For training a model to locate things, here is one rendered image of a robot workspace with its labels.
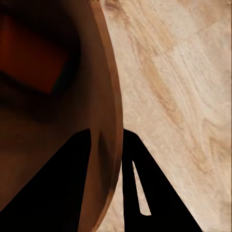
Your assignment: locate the trash can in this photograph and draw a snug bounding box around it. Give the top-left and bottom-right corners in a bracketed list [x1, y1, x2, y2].
[0, 0, 124, 232]

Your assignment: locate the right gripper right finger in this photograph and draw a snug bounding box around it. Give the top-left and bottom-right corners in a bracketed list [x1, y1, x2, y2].
[122, 129, 203, 232]

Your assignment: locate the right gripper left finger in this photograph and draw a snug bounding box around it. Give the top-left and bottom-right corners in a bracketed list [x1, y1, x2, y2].
[0, 129, 91, 232]

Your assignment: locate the can of soda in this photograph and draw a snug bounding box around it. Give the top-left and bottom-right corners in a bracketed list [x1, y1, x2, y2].
[0, 10, 78, 96]

